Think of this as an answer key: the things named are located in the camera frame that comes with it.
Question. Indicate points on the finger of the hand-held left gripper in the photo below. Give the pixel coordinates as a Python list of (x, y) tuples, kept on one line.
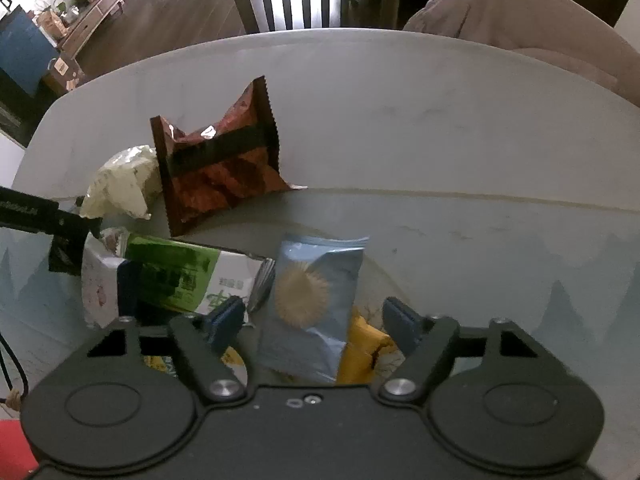
[(70, 240), (129, 287)]

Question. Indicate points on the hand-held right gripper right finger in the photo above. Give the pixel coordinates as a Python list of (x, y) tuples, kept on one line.
[(400, 324)]

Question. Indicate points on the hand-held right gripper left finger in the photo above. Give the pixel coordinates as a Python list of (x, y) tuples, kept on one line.
[(226, 319)]

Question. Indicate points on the yellow snack packet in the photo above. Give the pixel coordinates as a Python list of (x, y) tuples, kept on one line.
[(362, 350)]

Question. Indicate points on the green and white snack packet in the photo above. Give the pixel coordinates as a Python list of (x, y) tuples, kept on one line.
[(200, 270)]

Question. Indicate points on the blue biscuit packet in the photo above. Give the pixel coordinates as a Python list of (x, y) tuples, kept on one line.
[(320, 270)]

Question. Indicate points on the white snack packet pink print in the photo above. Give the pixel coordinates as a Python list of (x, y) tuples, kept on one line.
[(97, 290)]

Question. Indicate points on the brown red snack bag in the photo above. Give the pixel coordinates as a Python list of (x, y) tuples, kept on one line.
[(225, 175)]

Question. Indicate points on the blue front cabinet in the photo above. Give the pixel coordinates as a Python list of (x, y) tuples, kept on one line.
[(22, 50)]

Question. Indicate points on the red object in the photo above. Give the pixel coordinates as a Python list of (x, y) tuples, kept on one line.
[(15, 447)]

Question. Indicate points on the wooden media console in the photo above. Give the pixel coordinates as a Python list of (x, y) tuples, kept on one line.
[(110, 5)]

